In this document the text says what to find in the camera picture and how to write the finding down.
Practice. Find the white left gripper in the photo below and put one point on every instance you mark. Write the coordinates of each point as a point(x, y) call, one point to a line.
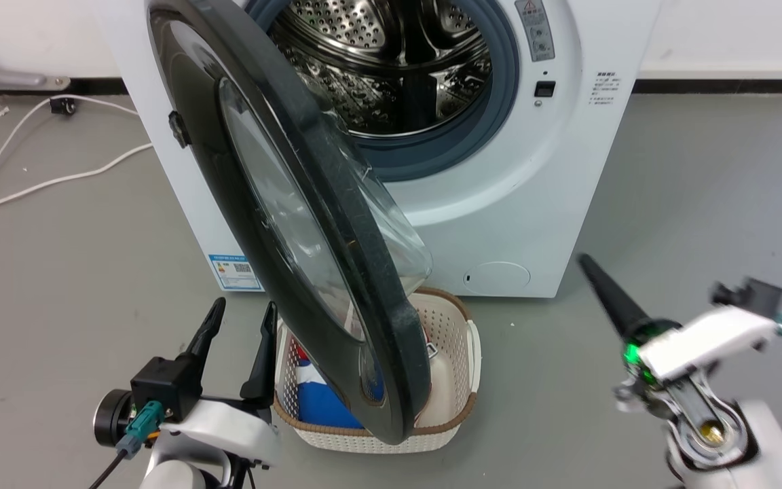
point(228, 428)

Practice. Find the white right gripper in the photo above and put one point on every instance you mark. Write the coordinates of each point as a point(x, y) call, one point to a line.
point(703, 343)

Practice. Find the black round washer door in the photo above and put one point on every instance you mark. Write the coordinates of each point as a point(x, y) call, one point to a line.
point(228, 224)

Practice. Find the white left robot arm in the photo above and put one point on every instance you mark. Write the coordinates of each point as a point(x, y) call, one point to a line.
point(180, 475)

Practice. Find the white front-load washing machine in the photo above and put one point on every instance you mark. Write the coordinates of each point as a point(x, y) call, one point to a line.
point(533, 204)

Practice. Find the grey-blue rubber door gasket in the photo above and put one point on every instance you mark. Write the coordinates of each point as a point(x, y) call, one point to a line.
point(472, 129)

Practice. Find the black door lock socket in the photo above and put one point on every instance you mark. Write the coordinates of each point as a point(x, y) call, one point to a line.
point(544, 89)

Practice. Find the blue energy label sticker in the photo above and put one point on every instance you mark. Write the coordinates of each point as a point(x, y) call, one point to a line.
point(233, 272)

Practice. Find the blue white garment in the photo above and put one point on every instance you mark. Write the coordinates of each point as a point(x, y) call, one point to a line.
point(323, 404)

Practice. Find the round filter cover flap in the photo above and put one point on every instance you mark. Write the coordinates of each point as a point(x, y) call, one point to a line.
point(497, 278)

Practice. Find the white basket with brown rim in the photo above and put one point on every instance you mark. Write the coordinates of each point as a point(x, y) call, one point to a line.
point(455, 339)

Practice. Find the grey warning sticker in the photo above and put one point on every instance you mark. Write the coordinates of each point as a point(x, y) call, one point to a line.
point(535, 28)

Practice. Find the steel washer drum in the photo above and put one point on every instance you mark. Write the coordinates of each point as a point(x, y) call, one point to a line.
point(398, 61)

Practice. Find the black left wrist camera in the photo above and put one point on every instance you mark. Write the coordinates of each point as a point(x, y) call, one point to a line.
point(153, 394)

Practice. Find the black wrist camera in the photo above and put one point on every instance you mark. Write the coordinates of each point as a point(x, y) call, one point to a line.
point(751, 293)
point(153, 394)

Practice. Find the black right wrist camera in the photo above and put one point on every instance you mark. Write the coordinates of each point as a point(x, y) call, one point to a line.
point(751, 293)

